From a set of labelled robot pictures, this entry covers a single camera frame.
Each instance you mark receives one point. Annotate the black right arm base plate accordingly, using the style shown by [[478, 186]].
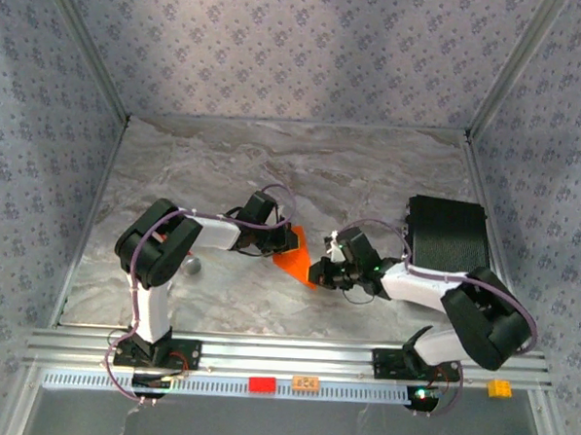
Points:
[[385, 364]]

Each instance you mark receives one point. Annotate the aluminium corner post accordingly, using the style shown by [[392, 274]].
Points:
[[505, 78], [96, 57]]

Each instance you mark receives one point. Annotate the red toy brick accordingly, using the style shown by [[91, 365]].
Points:
[[262, 385]]

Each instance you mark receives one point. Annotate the aluminium mounting rail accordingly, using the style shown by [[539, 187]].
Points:
[[288, 358]]

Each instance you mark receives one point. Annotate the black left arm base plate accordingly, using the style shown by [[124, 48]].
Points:
[[190, 356]]

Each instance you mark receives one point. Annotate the aluminium side rail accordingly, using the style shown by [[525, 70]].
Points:
[[91, 221], [478, 178]]

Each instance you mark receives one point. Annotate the orange paper sheet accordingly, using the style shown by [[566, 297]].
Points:
[[295, 266]]

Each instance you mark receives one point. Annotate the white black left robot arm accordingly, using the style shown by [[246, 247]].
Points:
[[217, 230]]

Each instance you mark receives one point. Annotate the small round silver tin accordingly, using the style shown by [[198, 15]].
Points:
[[192, 266]]

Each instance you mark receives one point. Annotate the small orange wooden tag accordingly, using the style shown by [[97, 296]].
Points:
[[305, 383]]

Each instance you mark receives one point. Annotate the yellow toy brick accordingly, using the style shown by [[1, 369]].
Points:
[[499, 388]]

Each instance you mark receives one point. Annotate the black mesh case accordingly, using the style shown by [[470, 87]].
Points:
[[450, 235]]

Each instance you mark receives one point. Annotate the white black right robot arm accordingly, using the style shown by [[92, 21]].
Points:
[[413, 287]]

